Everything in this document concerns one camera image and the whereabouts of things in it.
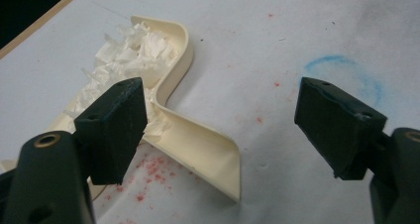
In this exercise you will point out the pile of white paper scraps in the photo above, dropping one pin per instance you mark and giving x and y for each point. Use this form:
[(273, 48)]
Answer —
[(132, 58)]

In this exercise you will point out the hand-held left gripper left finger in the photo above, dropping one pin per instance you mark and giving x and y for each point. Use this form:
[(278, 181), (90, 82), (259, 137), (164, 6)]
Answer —
[(115, 131)]

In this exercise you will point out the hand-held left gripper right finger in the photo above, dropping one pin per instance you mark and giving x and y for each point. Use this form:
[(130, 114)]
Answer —
[(336, 128)]

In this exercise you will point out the cream plastic dustpan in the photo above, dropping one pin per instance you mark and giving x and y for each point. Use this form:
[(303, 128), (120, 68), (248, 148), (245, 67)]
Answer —
[(198, 144)]

